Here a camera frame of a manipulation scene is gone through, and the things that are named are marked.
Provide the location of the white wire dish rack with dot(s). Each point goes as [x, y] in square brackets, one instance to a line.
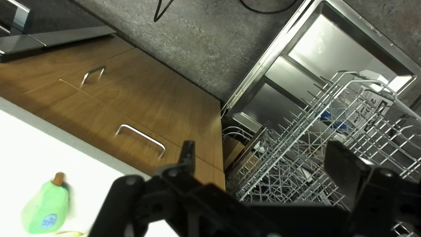
[282, 175]

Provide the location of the lower silver drawer handle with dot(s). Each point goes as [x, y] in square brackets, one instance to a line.
[140, 133]

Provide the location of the open stainless dishwasher door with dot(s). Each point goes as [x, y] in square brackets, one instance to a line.
[321, 38]

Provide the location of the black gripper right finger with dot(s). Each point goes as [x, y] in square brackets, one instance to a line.
[345, 168]

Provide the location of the upper silver drawer handle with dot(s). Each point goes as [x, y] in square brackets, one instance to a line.
[92, 75]

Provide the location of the green toy pear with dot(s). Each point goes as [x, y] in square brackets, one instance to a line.
[48, 209]

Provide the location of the wooden kitchen cabinet front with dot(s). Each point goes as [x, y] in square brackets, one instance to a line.
[136, 89]

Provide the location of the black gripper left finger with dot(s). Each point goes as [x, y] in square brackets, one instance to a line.
[184, 165]

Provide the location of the silver drawer handle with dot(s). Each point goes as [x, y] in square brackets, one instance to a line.
[140, 133]
[92, 75]

